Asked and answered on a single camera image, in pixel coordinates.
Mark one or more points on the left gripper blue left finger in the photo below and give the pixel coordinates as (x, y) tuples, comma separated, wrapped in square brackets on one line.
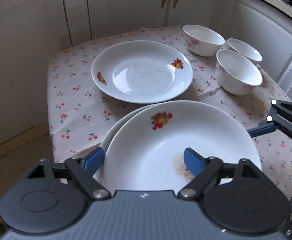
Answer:
[(91, 165)]

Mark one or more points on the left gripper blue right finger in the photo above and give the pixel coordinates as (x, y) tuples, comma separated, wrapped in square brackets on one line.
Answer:
[(202, 168)]

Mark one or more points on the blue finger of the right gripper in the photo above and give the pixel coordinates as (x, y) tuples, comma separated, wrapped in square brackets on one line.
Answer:
[(262, 130)]

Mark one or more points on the white plate fruit print top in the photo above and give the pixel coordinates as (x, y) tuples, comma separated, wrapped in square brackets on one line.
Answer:
[(147, 151)]

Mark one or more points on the white plate fruit print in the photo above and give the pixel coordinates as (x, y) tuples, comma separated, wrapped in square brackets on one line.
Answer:
[(142, 72), (147, 151)]

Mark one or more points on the white plate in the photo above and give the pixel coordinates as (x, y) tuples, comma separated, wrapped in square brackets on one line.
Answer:
[(110, 135)]

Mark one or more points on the white kitchen cabinets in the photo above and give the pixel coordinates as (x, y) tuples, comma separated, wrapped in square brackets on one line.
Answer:
[(32, 31)]

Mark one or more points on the white bowl pink flowers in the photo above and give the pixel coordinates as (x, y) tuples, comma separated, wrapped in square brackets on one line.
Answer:
[(235, 73), (202, 41)]

